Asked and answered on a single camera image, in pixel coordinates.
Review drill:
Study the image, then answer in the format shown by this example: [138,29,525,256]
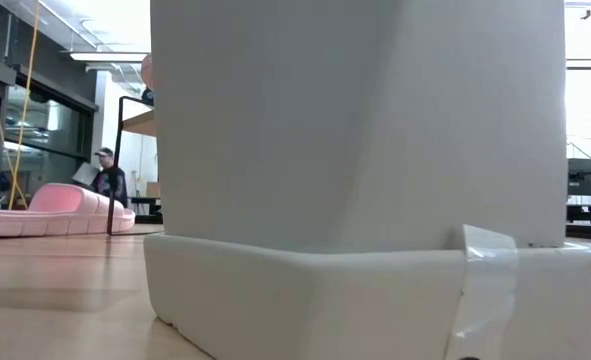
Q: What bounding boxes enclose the white paper sheet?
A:
[71,161,101,187]

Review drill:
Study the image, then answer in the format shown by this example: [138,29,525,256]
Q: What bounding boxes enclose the clear tape strip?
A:
[444,224,521,360]

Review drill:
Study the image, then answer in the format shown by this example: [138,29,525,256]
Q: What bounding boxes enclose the yellow hanging cable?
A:
[0,43,30,210]
[7,0,42,210]

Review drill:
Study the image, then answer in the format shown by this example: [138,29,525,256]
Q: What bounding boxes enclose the white foam box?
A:
[143,0,591,360]

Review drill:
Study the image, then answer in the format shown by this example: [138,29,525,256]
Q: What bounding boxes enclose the black background table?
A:
[126,194,164,224]

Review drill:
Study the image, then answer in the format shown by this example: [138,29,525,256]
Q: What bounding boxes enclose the person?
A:
[90,146,129,209]

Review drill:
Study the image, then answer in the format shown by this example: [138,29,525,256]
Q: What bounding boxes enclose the grey background machine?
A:
[566,157,591,226]

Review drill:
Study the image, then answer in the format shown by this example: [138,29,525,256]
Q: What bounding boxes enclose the wooden shelf black frame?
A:
[105,95,164,237]

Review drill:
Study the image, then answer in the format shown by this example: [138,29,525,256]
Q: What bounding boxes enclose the white ceiling light strip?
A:
[68,51,152,64]

